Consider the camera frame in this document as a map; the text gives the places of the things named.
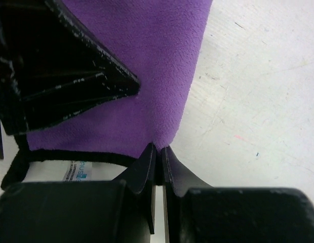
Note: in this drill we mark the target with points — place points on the purple towel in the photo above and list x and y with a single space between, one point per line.
160 42

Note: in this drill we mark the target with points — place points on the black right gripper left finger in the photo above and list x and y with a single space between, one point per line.
119 210

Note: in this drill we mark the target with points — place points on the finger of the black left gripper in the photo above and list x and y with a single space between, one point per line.
52 68

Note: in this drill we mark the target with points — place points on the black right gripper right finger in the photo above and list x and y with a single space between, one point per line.
194 211

